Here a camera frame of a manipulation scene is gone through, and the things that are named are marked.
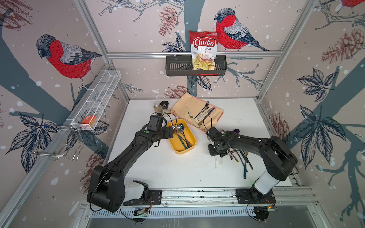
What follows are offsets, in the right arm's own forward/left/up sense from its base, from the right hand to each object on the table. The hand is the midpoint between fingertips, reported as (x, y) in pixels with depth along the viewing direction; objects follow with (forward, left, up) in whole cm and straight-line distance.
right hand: (212, 151), depth 90 cm
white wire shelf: (+15, +68, +31) cm, 77 cm away
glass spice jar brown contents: (+29, +40, +9) cm, 50 cm away
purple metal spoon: (+15, -18, +2) cm, 24 cm away
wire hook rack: (-2, +76, +22) cm, 79 cm away
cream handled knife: (+25, +12, 0) cm, 28 cm away
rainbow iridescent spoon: (-2, -20, 0) cm, 20 cm away
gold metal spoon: (-3, -12, +1) cm, 12 cm away
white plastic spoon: (-6, -5, 0) cm, 8 cm away
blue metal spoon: (+17, +20, +2) cm, 26 cm away
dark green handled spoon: (-11, -19, 0) cm, 22 cm away
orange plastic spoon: (-3, -14, 0) cm, 14 cm away
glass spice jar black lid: (+30, +34, +11) cm, 47 cm away
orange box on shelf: (-1, +63, +33) cm, 71 cm away
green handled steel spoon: (+15, +26, +2) cm, 30 cm away
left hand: (+8, +27, +14) cm, 31 cm away
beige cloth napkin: (+33, +11, +2) cm, 34 cm away
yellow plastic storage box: (+3, +23, +1) cm, 23 cm away
